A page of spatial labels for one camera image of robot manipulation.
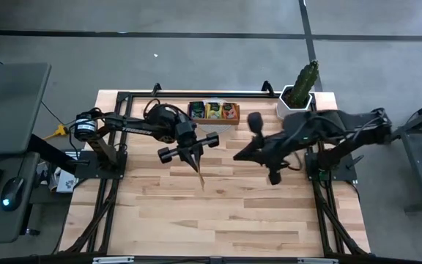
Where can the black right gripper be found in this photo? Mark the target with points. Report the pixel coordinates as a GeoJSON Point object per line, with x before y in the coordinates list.
{"type": "Point", "coordinates": [269, 146]}

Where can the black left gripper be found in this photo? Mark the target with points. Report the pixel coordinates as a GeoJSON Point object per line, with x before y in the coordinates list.
{"type": "Point", "coordinates": [187, 136]}

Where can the dark blue blackcurrant tea packet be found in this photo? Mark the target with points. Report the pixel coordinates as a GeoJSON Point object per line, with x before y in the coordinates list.
{"type": "Point", "coordinates": [197, 110]}

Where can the yellow green tea packet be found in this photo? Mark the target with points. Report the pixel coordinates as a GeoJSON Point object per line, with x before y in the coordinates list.
{"type": "Point", "coordinates": [214, 110]}

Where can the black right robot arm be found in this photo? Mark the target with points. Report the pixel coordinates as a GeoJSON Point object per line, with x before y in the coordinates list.
{"type": "Point", "coordinates": [343, 130]}

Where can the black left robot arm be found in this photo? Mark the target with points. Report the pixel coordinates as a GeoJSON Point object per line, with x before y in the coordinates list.
{"type": "Point", "coordinates": [137, 129]}

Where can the wooden tea box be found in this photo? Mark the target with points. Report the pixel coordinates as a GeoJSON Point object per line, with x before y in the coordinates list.
{"type": "Point", "coordinates": [214, 121]}

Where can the grey woven round mat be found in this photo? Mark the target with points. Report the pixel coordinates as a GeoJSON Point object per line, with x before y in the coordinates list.
{"type": "Point", "coordinates": [216, 128]}

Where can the white plant pot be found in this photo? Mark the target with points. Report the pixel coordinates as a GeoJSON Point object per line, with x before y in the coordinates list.
{"type": "Point", "coordinates": [282, 110]}

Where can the green cactus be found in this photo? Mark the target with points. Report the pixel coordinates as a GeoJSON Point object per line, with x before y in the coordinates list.
{"type": "Point", "coordinates": [302, 84]}

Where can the white cardboard box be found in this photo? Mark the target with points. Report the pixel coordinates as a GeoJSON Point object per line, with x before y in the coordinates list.
{"type": "Point", "coordinates": [66, 183]}

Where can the black metal stand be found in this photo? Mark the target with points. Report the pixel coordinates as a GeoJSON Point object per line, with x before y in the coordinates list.
{"type": "Point", "coordinates": [420, 165]}

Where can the black computer mouse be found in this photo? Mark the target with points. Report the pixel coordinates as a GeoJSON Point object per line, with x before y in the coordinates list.
{"type": "Point", "coordinates": [11, 192]}

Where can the grey desk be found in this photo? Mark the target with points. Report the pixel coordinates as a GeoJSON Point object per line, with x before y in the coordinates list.
{"type": "Point", "coordinates": [9, 102]}

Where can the black aluminium table frame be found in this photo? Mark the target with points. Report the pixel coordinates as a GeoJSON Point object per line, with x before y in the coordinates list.
{"type": "Point", "coordinates": [233, 95]}

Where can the black frame hook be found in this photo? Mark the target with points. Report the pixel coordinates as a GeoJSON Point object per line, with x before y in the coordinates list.
{"type": "Point", "coordinates": [268, 88]}
{"type": "Point", "coordinates": [157, 88]}

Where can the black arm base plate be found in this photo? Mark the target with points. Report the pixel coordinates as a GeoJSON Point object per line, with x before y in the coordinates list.
{"type": "Point", "coordinates": [344, 170]}
{"type": "Point", "coordinates": [97, 172]}

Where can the silver metal bracket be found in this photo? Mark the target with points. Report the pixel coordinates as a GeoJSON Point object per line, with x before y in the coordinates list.
{"type": "Point", "coordinates": [317, 260]}
{"type": "Point", "coordinates": [114, 260]}

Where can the black table edge rail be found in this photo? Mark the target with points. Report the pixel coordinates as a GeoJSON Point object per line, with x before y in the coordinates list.
{"type": "Point", "coordinates": [31, 261]}

